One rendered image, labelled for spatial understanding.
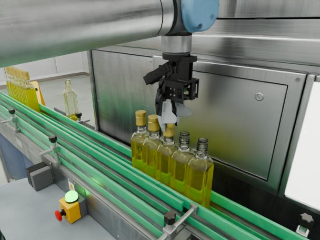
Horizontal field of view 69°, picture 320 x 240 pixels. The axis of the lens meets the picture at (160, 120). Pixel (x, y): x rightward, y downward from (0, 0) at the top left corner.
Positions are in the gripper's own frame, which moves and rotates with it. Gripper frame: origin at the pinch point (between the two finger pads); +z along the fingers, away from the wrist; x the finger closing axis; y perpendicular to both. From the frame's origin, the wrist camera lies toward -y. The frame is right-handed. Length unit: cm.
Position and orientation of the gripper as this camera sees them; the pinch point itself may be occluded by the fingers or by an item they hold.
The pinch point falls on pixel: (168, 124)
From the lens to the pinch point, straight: 67.7
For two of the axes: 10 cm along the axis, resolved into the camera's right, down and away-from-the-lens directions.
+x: 6.6, -2.9, 7.0
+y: 7.5, 2.6, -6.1
